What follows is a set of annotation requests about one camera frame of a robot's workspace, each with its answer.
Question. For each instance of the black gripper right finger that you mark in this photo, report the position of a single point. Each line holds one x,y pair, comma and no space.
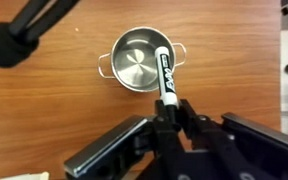
197,130

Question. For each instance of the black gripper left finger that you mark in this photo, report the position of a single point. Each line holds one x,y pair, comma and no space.
162,133

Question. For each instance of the black dry erase marker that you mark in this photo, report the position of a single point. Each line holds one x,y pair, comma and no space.
165,76

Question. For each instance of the small stainless steel pot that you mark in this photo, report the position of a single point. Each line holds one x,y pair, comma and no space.
134,63

